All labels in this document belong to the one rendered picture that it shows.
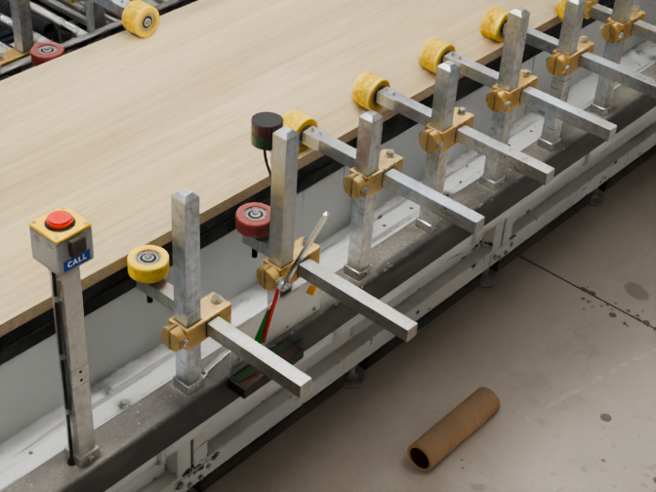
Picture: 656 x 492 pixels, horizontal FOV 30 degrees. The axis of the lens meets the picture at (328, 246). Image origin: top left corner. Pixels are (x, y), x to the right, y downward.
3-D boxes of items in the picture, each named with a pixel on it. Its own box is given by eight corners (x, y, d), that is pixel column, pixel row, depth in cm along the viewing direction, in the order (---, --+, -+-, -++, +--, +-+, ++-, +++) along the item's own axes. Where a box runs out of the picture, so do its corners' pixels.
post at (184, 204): (201, 394, 238) (199, 191, 209) (188, 403, 236) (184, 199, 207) (189, 386, 240) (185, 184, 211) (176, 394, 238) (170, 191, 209)
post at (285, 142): (290, 328, 253) (299, 129, 224) (278, 336, 250) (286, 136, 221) (277, 319, 254) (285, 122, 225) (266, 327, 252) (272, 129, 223)
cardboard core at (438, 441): (502, 396, 328) (432, 455, 310) (498, 418, 333) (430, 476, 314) (477, 382, 332) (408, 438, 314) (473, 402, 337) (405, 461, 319)
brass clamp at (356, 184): (403, 179, 258) (405, 158, 255) (361, 204, 250) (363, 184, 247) (381, 167, 261) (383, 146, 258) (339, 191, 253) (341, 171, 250)
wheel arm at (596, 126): (615, 137, 274) (618, 122, 272) (606, 143, 272) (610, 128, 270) (439, 57, 300) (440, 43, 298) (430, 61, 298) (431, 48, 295)
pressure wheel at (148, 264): (170, 287, 245) (169, 241, 238) (170, 313, 238) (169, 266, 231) (130, 288, 244) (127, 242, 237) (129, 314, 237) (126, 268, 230)
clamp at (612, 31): (644, 30, 319) (648, 12, 316) (617, 47, 311) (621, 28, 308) (624, 21, 323) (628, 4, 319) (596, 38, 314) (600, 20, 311)
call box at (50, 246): (95, 262, 194) (92, 223, 189) (60, 281, 190) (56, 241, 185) (67, 243, 198) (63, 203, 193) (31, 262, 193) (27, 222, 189)
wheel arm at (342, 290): (416, 338, 233) (419, 320, 230) (405, 346, 231) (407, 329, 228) (253, 238, 255) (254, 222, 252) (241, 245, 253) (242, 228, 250)
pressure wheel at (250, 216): (281, 256, 255) (283, 211, 248) (254, 272, 250) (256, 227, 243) (254, 239, 259) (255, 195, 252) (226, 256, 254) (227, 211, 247)
